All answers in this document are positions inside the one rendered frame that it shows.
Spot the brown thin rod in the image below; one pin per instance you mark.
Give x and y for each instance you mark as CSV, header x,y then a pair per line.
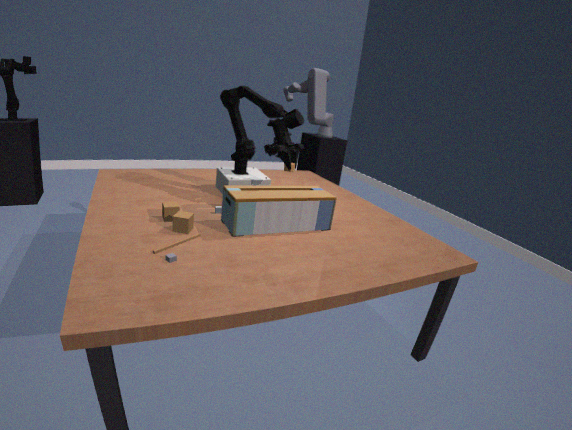
x,y
176,243

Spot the tan cardboard box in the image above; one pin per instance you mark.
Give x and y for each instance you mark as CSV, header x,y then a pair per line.
x,y
183,222
169,209

